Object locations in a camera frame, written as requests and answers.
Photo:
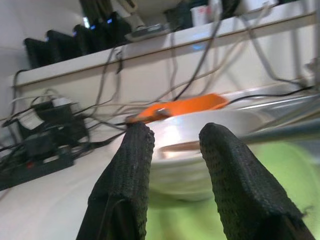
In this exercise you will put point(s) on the white wall ledge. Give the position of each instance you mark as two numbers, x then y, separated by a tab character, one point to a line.
175	45

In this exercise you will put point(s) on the black charging dock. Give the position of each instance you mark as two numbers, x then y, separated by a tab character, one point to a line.
62	120

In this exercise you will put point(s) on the black box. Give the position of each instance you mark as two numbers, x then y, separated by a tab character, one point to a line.
178	16

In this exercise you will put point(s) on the white bowl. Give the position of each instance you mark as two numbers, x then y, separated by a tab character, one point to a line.
180	130

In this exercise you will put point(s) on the black power strip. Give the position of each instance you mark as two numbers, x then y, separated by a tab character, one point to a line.
45	167

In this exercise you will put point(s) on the copper spoon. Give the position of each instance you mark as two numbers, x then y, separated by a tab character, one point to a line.
180	146

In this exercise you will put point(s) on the steel sink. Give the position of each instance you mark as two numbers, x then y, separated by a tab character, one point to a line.
275	102

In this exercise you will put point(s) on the orange bowl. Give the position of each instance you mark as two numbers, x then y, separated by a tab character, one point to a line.
190	105

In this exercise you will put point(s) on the white cup red print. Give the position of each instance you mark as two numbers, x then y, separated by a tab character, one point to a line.
201	15

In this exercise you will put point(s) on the green plate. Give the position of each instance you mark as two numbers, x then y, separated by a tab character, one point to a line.
287	170

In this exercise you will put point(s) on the black plug adapter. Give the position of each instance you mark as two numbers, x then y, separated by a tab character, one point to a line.
38	147

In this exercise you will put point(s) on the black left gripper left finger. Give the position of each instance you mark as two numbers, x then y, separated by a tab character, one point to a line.
125	180

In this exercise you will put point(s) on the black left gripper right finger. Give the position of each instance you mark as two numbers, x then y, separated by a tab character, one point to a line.
240	180

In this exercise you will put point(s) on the white plug adapter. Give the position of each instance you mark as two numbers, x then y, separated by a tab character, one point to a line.
60	101

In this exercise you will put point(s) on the black battery charger blue light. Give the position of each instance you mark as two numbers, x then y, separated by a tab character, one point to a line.
61	45
86	37
37	53
112	30

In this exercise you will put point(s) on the white power strip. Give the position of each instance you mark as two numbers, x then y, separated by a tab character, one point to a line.
147	31

